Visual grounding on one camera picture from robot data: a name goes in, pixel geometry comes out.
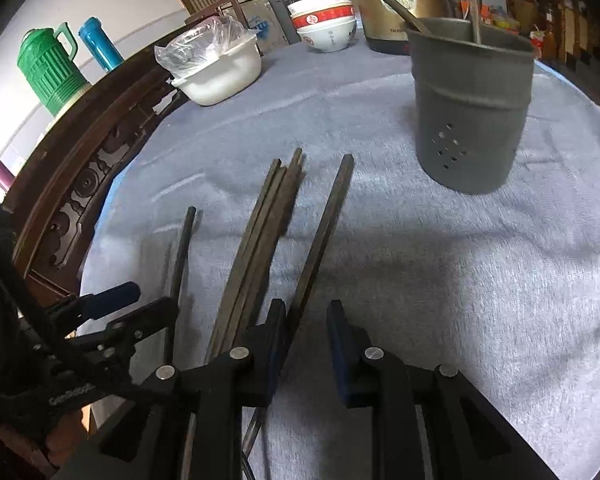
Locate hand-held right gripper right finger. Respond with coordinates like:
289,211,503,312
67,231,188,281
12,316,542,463
326,299,562,480

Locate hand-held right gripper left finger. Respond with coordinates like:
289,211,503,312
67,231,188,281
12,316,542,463
55,298,288,480

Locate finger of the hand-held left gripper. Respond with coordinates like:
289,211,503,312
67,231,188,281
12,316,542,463
44,281,142,325
70,296,179,363

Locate grey metal utensil holder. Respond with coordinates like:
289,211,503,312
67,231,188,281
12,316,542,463
405,16,536,196

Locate blue table cover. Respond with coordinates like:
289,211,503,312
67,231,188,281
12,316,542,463
77,40,600,480

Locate grey fleece tablecloth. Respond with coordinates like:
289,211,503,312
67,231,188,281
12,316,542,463
79,35,600,480

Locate carved dark wooden chair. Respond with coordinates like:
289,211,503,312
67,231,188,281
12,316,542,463
7,0,248,311

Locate pink lighter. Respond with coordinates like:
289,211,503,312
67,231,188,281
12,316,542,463
0,155,17,193

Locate green thermos jug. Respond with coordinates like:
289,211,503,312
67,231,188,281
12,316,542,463
16,22,92,117

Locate white plastic tub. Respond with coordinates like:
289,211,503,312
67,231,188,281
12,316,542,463
171,34,264,107

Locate blue thermos cup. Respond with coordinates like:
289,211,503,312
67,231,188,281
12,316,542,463
78,17,125,73

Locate clear plastic bag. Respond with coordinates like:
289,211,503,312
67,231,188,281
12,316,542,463
154,16,259,85

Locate white porcelain bowl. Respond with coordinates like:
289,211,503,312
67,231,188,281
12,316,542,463
297,16,358,54

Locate white chest freezer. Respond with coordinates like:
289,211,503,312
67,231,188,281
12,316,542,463
240,0,292,57

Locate red and white bowl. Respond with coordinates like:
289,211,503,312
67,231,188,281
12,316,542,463
290,4,356,32

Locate white bowl with red rim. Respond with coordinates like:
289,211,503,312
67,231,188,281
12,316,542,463
287,0,352,18

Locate cluttered goods shelf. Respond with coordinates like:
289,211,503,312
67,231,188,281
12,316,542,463
500,0,600,78

